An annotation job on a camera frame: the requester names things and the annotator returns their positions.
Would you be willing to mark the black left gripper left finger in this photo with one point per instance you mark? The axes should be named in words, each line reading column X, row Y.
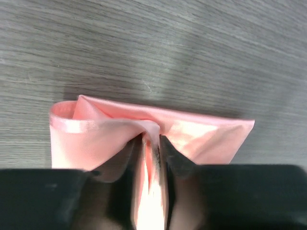
column 62, row 199

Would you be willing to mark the pink satin napkin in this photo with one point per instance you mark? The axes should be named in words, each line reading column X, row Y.
column 107, row 136

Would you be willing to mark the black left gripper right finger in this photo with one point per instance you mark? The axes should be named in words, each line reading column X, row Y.
column 233, row 196

